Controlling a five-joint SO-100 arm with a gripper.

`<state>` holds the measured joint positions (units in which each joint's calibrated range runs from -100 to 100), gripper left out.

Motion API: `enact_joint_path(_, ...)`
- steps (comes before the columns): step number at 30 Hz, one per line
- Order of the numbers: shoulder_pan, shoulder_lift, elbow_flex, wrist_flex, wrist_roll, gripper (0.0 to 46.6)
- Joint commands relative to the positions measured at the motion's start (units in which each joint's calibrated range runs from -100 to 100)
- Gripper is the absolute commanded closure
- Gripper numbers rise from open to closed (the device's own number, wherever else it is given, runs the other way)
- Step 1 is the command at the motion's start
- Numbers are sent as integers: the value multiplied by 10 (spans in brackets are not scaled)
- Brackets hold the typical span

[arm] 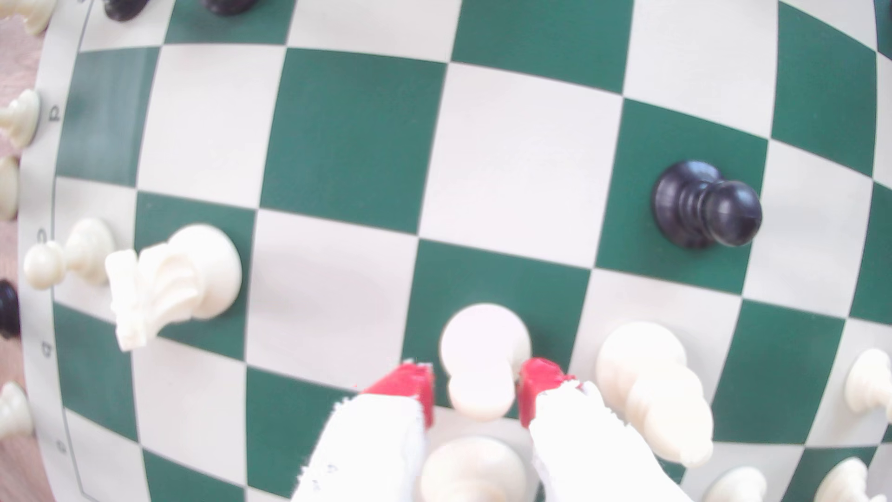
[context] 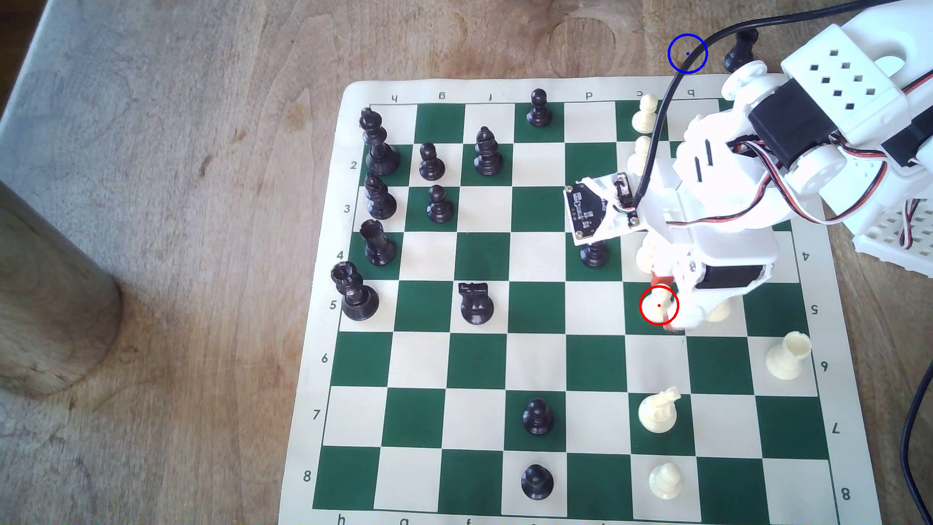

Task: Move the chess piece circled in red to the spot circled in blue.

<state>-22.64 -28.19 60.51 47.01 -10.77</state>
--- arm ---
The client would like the white chess queen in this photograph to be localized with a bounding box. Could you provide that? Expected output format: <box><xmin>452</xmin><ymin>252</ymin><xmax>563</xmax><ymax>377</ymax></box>
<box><xmin>420</xmin><ymin>436</ymin><xmax>528</xmax><ymax>502</ymax></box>

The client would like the white chess piece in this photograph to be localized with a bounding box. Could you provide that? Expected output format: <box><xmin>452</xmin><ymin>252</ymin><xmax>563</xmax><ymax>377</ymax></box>
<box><xmin>0</xmin><ymin>0</ymin><xmax>58</xmax><ymax>36</ymax></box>
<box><xmin>0</xmin><ymin>155</ymin><xmax>20</xmax><ymax>223</ymax></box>

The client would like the white chess bishop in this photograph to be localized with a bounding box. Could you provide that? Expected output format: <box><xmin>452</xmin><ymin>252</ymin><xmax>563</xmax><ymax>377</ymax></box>
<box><xmin>596</xmin><ymin>321</ymin><xmax>715</xmax><ymax>469</ymax></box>

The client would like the green and white chess mat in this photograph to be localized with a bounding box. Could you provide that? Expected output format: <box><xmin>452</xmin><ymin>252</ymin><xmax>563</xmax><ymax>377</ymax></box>
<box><xmin>17</xmin><ymin>0</ymin><xmax>892</xmax><ymax>502</ymax></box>

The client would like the white chess pawn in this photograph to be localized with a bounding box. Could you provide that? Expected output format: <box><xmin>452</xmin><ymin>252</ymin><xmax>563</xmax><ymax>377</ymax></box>
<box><xmin>813</xmin><ymin>456</ymin><xmax>889</xmax><ymax>502</ymax></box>
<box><xmin>845</xmin><ymin>347</ymin><xmax>892</xmax><ymax>423</ymax></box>
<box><xmin>23</xmin><ymin>218</ymin><xmax>117</xmax><ymax>291</ymax></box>
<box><xmin>0</xmin><ymin>88</ymin><xmax>41</xmax><ymax>149</ymax></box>
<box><xmin>702</xmin><ymin>466</ymin><xmax>769</xmax><ymax>502</ymax></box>
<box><xmin>439</xmin><ymin>303</ymin><xmax>532</xmax><ymax>422</ymax></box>
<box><xmin>0</xmin><ymin>381</ymin><xmax>34</xmax><ymax>442</ymax></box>

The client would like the black chess piece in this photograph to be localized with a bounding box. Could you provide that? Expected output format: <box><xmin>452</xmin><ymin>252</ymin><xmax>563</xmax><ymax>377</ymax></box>
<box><xmin>0</xmin><ymin>279</ymin><xmax>22</xmax><ymax>340</ymax></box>

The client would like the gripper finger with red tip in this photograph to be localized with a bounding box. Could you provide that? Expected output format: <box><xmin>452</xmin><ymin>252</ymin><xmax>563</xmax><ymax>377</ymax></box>
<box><xmin>291</xmin><ymin>359</ymin><xmax>436</xmax><ymax>502</ymax></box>
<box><xmin>517</xmin><ymin>357</ymin><xmax>691</xmax><ymax>502</ymax></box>

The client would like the white chess knight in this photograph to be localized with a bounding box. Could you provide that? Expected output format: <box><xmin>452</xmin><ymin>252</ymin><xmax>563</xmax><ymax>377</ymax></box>
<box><xmin>105</xmin><ymin>223</ymin><xmax>243</xmax><ymax>353</ymax></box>

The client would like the black chess pawn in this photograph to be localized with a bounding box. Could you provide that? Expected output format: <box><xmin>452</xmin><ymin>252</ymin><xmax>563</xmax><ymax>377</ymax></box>
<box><xmin>202</xmin><ymin>0</ymin><xmax>259</xmax><ymax>17</ymax></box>
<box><xmin>103</xmin><ymin>0</ymin><xmax>151</xmax><ymax>22</ymax></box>
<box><xmin>651</xmin><ymin>159</ymin><xmax>764</xmax><ymax>251</ymax></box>

